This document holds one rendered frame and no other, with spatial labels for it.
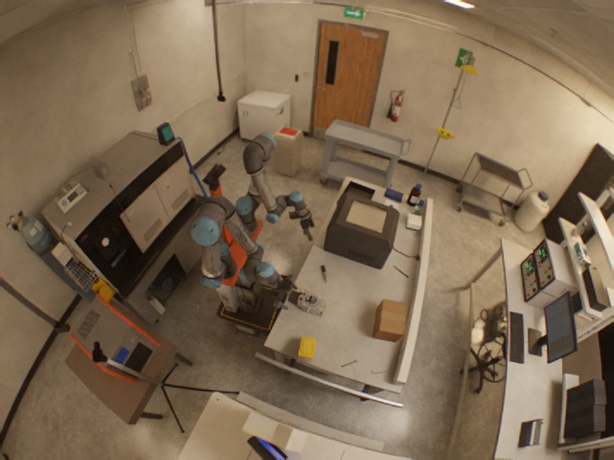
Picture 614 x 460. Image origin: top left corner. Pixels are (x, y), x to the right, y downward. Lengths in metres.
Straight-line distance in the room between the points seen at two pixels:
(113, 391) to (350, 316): 1.81
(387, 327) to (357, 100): 3.64
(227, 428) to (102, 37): 3.23
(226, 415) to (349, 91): 4.34
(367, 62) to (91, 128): 3.72
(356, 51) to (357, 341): 3.82
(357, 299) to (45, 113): 3.09
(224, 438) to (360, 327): 1.12
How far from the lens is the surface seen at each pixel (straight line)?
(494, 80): 4.39
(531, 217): 5.04
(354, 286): 1.92
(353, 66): 4.39
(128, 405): 2.15
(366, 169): 4.13
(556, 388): 2.71
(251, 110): 4.55
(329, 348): 1.72
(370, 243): 1.84
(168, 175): 2.38
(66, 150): 3.04
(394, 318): 1.71
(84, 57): 3.06
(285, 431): 0.90
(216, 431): 1.14
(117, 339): 1.78
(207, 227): 1.04
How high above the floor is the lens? 2.55
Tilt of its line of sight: 50 degrees down
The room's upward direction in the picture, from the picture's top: 6 degrees clockwise
